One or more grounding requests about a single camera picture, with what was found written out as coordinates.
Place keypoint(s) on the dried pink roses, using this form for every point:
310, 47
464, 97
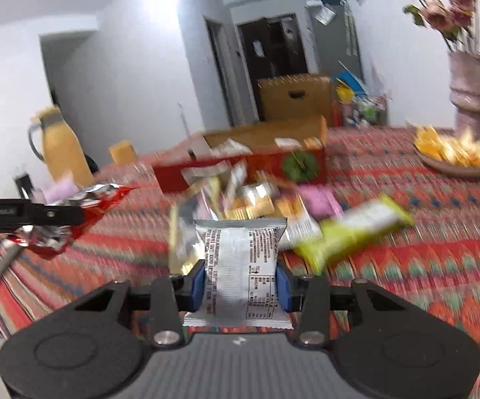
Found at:
457, 21

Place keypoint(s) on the red foil snack bag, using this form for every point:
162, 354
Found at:
48, 229

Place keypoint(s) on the brown cardboard carton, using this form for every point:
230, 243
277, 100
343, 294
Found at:
296, 96

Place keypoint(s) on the silver white snack packet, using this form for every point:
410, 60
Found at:
240, 288

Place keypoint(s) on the red cardboard snack box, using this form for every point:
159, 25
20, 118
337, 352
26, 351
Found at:
291, 150

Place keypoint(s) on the pink snack pack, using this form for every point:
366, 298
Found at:
320, 201

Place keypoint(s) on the yellow thermos jug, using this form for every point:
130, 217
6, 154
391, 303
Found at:
54, 143

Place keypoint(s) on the yellow ceramic cup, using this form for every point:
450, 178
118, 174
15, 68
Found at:
122, 153

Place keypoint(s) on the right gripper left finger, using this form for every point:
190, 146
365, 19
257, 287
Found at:
170, 297

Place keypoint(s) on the pink textured vase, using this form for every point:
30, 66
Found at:
465, 90

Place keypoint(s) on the green snack bar pack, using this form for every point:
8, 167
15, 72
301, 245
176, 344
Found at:
352, 231

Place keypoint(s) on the grey refrigerator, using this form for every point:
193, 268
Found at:
336, 41

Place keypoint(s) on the patterned red tablecloth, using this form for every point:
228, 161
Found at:
435, 263

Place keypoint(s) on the dark entrance door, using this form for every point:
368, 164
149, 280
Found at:
272, 47

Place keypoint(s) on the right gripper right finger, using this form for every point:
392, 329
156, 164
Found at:
308, 299

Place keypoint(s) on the purple tissue pack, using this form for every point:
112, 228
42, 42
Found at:
61, 189

